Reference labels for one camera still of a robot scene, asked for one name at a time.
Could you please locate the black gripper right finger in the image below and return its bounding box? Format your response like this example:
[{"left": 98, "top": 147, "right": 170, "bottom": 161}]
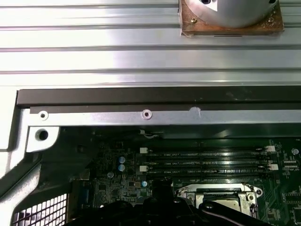
[{"left": 162, "top": 180, "right": 269, "bottom": 226}]

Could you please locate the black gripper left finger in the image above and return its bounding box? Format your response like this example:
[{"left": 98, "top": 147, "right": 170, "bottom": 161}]
[{"left": 68, "top": 180, "right": 163, "bottom": 226}]

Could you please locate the metal socket cover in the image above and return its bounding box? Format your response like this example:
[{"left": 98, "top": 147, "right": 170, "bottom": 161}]
[{"left": 185, "top": 190, "right": 256, "bottom": 222}]

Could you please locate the CPU socket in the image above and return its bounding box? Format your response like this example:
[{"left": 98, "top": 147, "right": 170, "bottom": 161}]
[{"left": 174, "top": 182, "right": 264, "bottom": 226}]

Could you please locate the green motherboard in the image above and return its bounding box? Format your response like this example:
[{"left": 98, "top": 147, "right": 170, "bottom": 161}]
[{"left": 70, "top": 138, "right": 301, "bottom": 226}]

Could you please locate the black open PC case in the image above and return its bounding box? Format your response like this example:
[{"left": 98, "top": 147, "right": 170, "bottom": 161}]
[{"left": 0, "top": 86, "right": 301, "bottom": 226}]

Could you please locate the thin white sensor wire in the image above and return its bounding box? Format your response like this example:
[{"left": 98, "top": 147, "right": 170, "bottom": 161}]
[{"left": 138, "top": 129, "right": 164, "bottom": 139}]

